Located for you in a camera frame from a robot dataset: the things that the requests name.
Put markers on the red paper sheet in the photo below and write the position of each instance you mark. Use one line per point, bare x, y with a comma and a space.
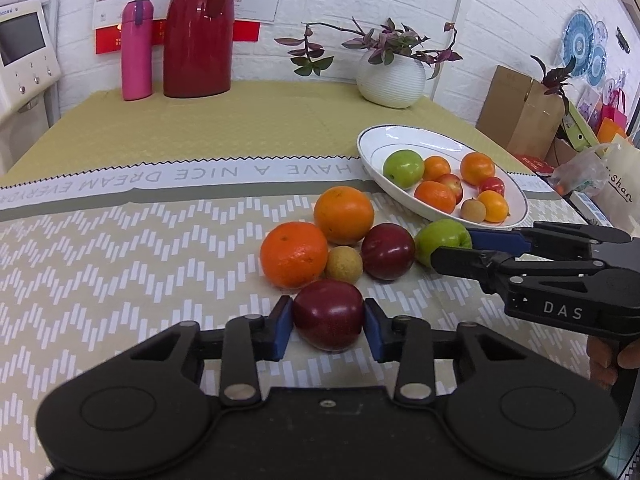
245, 35

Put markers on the purple trailing plant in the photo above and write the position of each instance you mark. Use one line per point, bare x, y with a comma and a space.
395, 40

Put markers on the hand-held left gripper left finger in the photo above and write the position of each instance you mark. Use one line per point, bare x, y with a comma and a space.
282, 327

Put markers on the red thermos jug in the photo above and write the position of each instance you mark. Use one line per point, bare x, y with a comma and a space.
197, 45

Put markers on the dark purple leafy plant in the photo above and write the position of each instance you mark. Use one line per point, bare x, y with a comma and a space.
555, 80

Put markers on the white plate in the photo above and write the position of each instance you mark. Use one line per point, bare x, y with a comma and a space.
395, 137

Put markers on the cardboard box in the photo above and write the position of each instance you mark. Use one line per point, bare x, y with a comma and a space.
520, 110

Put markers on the yellow-orange citrus fruit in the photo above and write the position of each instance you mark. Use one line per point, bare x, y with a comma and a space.
494, 206

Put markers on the white ribbed plant pot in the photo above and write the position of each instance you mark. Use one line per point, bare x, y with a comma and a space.
390, 82

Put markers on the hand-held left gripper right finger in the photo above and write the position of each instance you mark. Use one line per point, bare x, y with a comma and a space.
374, 330

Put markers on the dark red plum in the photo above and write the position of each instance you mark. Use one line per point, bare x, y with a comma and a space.
327, 315

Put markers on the white paper bag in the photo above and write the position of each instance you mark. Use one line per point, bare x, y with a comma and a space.
622, 185

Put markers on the white appliance with screen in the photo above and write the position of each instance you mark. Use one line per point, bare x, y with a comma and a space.
25, 70

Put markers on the green apple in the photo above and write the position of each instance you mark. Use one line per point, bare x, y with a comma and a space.
440, 237
403, 169

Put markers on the tangerine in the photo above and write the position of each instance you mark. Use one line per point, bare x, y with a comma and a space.
477, 168
294, 255
436, 168
435, 196

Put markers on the clear plastic bag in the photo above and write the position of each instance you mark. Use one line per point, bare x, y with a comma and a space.
580, 170

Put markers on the large orange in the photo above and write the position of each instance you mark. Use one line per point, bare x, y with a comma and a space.
344, 215

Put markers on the red packet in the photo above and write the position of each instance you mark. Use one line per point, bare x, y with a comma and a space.
535, 164

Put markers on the small tan longan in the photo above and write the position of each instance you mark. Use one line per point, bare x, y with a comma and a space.
344, 264
473, 210

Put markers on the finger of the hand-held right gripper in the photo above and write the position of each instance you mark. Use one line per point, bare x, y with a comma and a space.
460, 259
492, 239

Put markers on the small blue round wall decoration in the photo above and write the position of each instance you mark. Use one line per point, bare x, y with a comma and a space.
597, 57

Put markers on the pink bottle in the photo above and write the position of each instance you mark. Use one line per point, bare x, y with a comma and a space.
136, 55

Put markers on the person's right hand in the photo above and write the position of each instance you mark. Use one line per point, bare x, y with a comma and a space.
602, 360

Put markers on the dark red apple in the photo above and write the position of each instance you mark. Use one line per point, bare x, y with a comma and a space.
388, 251

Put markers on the small red-yellow apple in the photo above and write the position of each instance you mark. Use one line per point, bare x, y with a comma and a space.
492, 185

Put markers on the colourful gift bags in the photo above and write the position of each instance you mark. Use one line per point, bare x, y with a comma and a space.
607, 107

